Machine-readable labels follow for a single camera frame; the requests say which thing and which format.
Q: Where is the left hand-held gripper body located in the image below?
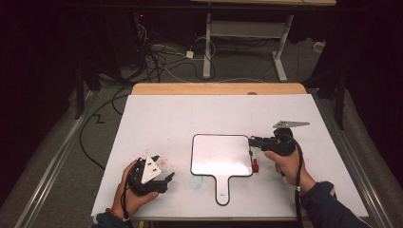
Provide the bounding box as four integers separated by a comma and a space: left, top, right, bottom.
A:
126, 156, 169, 197

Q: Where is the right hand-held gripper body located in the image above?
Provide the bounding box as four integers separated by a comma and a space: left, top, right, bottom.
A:
262, 120, 311, 157

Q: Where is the white marker with red cap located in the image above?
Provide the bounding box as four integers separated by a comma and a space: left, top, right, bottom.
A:
248, 146, 260, 174

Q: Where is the small whiteboard with handle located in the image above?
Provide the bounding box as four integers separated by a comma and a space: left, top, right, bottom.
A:
190, 133, 255, 207

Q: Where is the person's right hand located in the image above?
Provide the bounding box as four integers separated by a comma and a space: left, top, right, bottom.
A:
264, 148, 317, 196

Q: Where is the person's left hand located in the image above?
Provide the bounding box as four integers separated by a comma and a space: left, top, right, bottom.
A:
110, 159, 160, 220

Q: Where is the wooden table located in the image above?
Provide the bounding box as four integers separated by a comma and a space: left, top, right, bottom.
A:
131, 83, 308, 96

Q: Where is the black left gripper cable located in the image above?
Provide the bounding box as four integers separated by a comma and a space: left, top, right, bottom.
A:
120, 172, 135, 228

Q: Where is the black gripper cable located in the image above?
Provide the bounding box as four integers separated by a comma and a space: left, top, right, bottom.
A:
278, 131, 306, 228
120, 172, 135, 228

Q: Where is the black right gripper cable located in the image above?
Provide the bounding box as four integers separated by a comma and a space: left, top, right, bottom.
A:
278, 131, 306, 228

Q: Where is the black floor cable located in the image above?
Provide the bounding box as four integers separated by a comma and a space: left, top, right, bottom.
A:
79, 85, 133, 171

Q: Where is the metal floor rail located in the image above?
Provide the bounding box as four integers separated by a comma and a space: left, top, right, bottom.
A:
312, 94, 395, 228
12, 90, 96, 228

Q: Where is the tangle of floor cables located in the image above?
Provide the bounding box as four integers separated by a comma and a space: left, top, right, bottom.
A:
136, 23, 217, 84

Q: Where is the white metal desk frame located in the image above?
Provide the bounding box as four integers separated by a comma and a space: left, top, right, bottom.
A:
202, 12, 295, 83

